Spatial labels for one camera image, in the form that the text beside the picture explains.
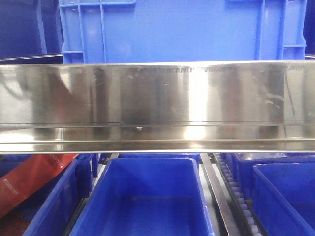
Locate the blue bin lower centre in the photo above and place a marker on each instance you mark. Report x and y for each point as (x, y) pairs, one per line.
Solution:
(146, 197)

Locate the blue bin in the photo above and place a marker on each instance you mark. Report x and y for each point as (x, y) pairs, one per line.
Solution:
(146, 197)
(284, 198)
(242, 166)
(75, 183)

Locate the blue bin far lower right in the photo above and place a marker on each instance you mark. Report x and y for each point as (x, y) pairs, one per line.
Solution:
(242, 166)

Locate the large blue crate on shelf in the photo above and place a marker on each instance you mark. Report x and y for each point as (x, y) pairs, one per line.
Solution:
(134, 31)

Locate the blue bin lower left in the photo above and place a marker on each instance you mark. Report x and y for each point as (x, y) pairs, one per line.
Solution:
(75, 183)

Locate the dark blue crate upper left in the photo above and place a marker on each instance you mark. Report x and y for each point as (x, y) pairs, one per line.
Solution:
(29, 28)

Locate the red flat package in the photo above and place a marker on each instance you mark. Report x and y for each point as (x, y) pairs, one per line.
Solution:
(28, 177)

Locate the stainless steel shelf rail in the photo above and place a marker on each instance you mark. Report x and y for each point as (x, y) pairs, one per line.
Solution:
(215, 106)

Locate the roller track rail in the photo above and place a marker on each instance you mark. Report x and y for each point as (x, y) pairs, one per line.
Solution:
(230, 213)

